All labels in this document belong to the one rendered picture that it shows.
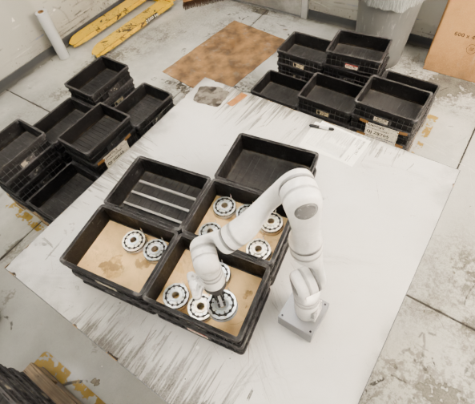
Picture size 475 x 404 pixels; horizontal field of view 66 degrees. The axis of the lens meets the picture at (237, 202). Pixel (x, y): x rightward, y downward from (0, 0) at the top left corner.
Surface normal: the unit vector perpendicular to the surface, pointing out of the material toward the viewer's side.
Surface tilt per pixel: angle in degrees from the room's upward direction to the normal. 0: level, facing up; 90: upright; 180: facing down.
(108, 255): 0
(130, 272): 0
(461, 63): 72
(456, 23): 77
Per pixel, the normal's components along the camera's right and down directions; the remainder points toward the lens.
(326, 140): -0.09, -0.57
